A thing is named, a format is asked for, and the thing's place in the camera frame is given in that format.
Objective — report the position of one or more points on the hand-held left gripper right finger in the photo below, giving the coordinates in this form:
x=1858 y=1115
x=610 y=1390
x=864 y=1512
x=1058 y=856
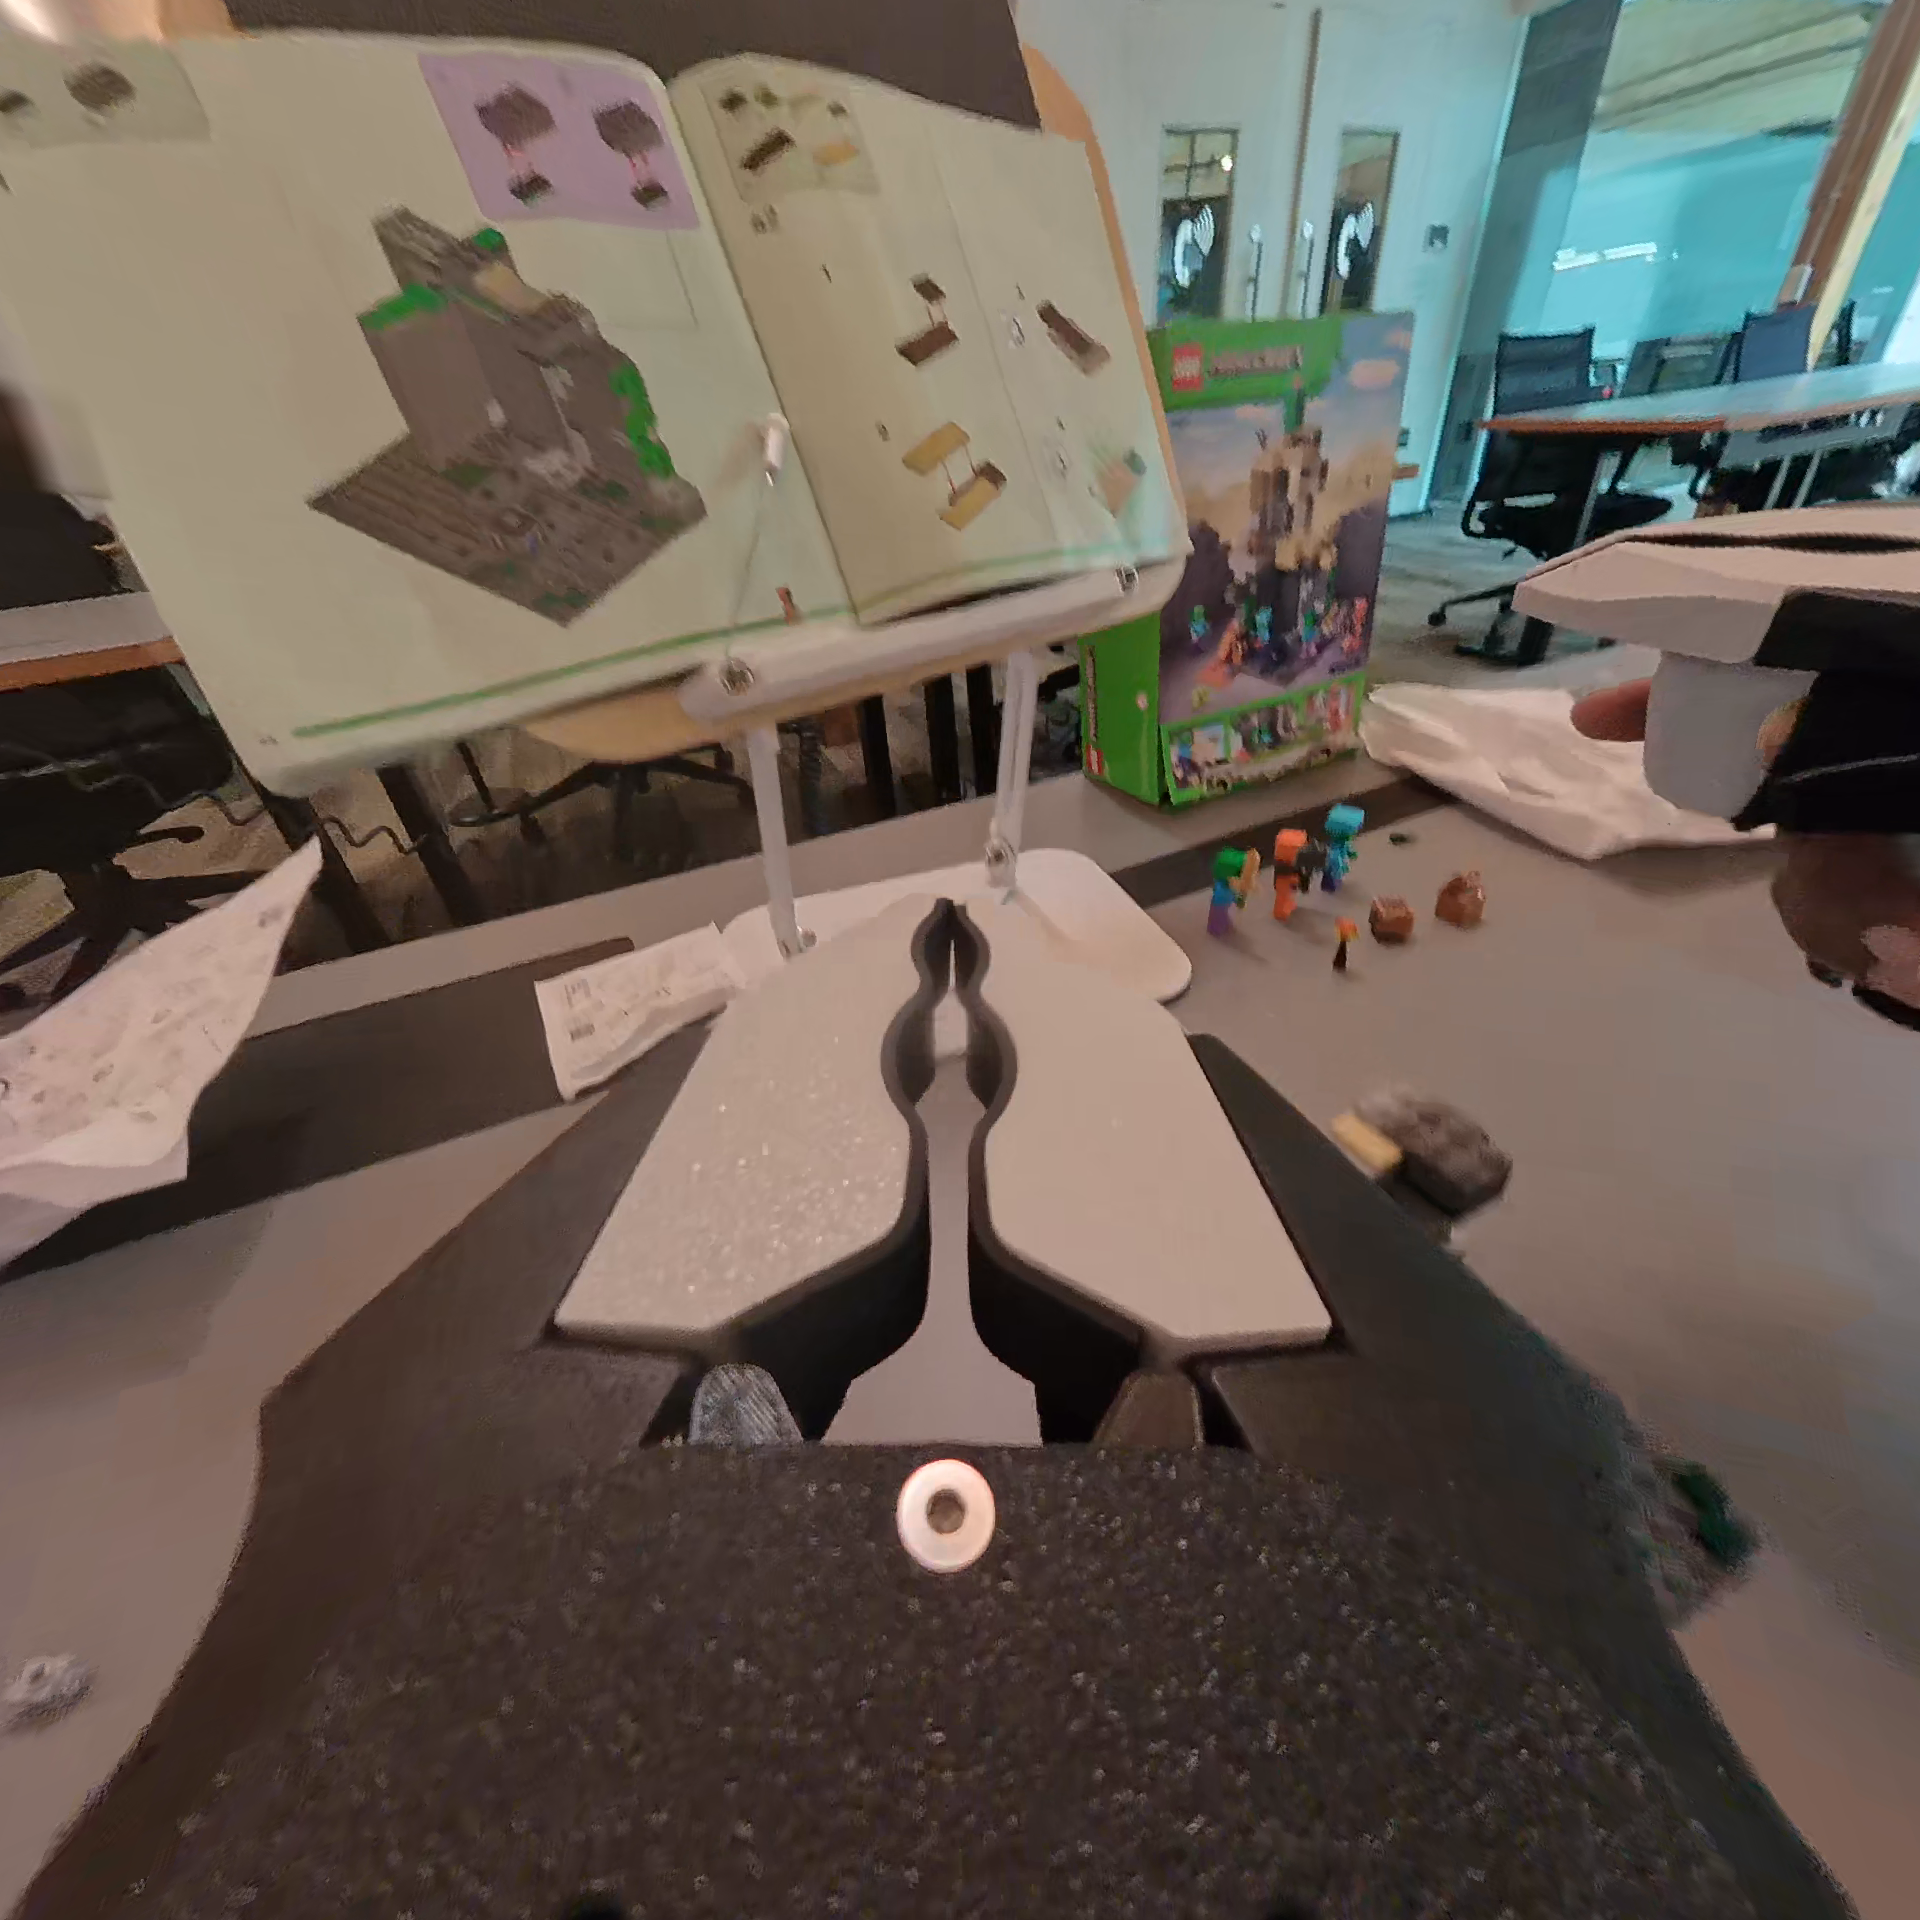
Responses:
x=1140 y=1170

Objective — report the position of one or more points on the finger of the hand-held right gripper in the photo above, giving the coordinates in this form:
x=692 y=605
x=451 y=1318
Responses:
x=1651 y=600
x=1845 y=518

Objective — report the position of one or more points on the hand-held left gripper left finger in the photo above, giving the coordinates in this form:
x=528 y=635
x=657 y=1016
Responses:
x=751 y=1154

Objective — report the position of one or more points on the grey green toy brick model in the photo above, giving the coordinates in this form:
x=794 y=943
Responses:
x=1440 y=1149

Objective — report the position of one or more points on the person's right hand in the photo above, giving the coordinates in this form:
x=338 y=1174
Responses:
x=1821 y=893

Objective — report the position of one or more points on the long office table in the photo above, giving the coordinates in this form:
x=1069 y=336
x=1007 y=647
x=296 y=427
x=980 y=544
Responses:
x=1724 y=398

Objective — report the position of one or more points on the black office chair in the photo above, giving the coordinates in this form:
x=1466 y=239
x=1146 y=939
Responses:
x=1546 y=390
x=1668 y=363
x=1786 y=339

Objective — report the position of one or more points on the plain white bag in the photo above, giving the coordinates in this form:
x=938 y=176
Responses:
x=1499 y=763

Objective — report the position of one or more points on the green-headed toy minifigure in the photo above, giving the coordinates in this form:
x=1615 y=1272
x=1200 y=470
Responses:
x=1233 y=887

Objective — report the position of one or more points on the orange toy minifigure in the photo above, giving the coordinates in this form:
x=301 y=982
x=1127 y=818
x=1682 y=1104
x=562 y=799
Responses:
x=1299 y=870

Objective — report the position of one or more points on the brown toy chest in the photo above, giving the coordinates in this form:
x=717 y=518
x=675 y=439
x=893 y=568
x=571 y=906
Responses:
x=1458 y=897

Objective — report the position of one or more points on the brown toy crafting block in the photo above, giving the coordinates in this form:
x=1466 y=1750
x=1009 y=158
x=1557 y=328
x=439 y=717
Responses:
x=1391 y=922

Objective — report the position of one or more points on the wooden column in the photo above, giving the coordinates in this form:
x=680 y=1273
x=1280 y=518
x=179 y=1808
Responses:
x=1867 y=136

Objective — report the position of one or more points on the cyan armoured toy minifigure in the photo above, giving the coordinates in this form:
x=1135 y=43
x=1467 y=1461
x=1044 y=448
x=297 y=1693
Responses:
x=1340 y=839

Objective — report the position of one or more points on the green toy set box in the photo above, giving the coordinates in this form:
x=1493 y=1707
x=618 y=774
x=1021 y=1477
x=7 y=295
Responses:
x=1244 y=600

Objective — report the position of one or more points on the building instruction booklet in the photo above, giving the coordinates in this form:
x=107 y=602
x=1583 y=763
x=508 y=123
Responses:
x=299 y=450

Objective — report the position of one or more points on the wooden-edged office table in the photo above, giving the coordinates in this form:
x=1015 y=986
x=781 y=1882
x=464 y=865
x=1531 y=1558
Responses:
x=76 y=630

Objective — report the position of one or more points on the light grey small brick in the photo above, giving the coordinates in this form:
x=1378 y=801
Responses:
x=44 y=1693

